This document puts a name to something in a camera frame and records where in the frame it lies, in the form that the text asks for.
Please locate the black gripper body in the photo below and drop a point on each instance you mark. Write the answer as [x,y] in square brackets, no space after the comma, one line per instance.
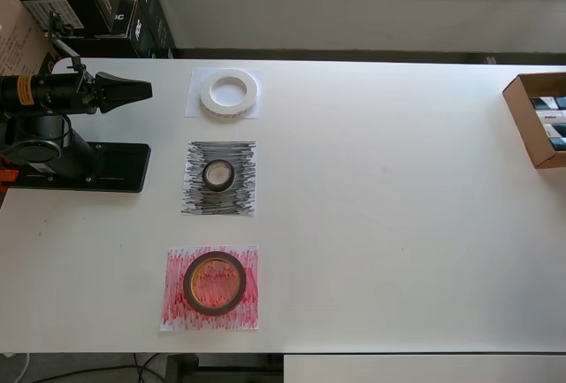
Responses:
[88,93]

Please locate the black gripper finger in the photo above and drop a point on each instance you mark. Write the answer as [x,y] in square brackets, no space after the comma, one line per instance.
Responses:
[124,90]
[128,104]

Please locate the white tape roll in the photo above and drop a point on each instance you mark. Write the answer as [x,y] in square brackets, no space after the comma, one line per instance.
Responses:
[227,111]

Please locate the red tape roll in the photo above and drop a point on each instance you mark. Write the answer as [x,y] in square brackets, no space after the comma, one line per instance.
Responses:
[214,311]

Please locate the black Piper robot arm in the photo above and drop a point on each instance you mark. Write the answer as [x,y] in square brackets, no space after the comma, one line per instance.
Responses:
[48,135]

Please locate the black tape roll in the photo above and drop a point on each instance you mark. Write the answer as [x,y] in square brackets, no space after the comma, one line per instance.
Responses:
[217,187]

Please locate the plain white paper sheet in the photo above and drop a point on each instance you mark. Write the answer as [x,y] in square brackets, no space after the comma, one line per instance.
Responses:
[192,109]

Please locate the brown Huntkey cardboard box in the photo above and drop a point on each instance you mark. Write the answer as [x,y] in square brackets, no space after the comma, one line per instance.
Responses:
[17,42]

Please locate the orange clamp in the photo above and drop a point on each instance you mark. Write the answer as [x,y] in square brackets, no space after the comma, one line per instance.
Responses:
[9,175]

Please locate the black scribbled paper sheet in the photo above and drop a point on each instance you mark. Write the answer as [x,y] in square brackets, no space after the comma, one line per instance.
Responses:
[239,201]

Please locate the red scribbled paper sheet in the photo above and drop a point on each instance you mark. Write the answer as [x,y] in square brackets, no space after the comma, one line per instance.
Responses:
[177,312]

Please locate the black table leg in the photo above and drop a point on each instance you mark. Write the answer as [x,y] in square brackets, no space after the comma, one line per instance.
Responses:
[181,369]

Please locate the open brown cardboard tray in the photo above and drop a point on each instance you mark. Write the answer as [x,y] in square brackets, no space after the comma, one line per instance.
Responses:
[517,109]

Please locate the small black white packet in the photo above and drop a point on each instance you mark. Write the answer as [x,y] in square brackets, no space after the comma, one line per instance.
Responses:
[558,144]
[561,102]
[555,132]
[543,102]
[550,117]

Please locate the camera board on black bracket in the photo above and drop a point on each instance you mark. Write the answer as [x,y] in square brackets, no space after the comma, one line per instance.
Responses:
[66,49]

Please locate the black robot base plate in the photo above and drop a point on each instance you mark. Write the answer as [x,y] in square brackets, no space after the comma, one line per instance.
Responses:
[124,166]

